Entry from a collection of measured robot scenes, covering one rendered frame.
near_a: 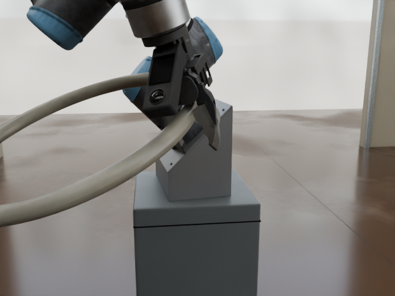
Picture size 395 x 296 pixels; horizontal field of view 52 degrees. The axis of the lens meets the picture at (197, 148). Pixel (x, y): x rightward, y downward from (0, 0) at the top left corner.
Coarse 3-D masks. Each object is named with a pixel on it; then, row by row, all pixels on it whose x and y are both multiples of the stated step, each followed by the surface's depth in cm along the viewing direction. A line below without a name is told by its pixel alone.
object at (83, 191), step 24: (72, 96) 94; (24, 120) 90; (192, 120) 65; (144, 144) 59; (168, 144) 59; (120, 168) 55; (144, 168) 57; (72, 192) 54; (96, 192) 54; (0, 216) 54; (24, 216) 54
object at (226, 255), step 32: (160, 192) 137; (160, 224) 125; (192, 224) 126; (224, 224) 128; (256, 224) 129; (160, 256) 128; (192, 256) 129; (224, 256) 130; (256, 256) 132; (160, 288) 130; (192, 288) 132; (224, 288) 133; (256, 288) 135
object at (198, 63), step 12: (168, 36) 59; (180, 36) 60; (192, 48) 67; (192, 60) 65; (204, 60) 67; (192, 72) 62; (204, 72) 67; (192, 84) 62; (180, 96) 64; (192, 96) 63
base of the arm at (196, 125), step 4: (180, 108) 130; (196, 124) 130; (200, 124) 131; (160, 128) 135; (192, 128) 130; (196, 128) 130; (200, 128) 131; (188, 132) 130; (192, 132) 130; (196, 132) 131; (184, 136) 131; (188, 136) 131; (192, 136) 131; (184, 140) 131; (188, 140) 131; (172, 148) 137; (176, 148) 135
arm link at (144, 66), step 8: (144, 64) 125; (136, 72) 126; (144, 72) 125; (136, 88) 126; (144, 88) 126; (128, 96) 129; (136, 96) 127; (144, 96) 127; (136, 104) 130; (152, 120) 133
